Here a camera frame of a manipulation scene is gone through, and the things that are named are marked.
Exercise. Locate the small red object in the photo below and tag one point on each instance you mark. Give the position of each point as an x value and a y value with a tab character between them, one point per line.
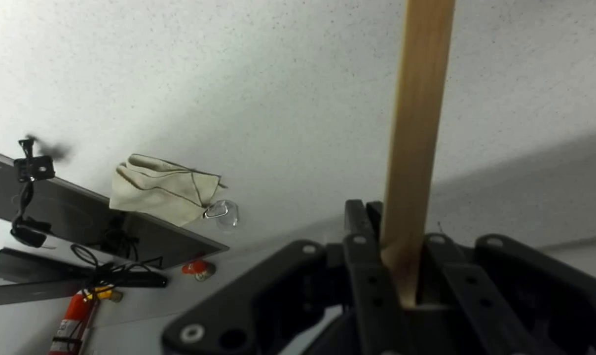
198	269

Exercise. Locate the black flat bar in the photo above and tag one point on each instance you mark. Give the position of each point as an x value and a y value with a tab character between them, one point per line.
48	282

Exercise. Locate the small clear plastic piece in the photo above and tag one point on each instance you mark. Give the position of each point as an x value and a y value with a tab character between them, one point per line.
224	213

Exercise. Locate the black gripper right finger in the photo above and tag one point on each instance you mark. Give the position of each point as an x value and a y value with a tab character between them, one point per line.
508	302

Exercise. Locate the red fire extinguisher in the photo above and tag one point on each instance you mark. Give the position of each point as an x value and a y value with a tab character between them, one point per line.
74	322

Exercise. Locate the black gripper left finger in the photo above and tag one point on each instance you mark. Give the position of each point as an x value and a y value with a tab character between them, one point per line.
370	288

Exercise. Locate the beige cloth bag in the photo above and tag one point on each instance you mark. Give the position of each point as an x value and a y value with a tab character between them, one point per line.
161	190

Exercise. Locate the small black clamp camera mount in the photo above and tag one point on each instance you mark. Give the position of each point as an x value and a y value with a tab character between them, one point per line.
33	178

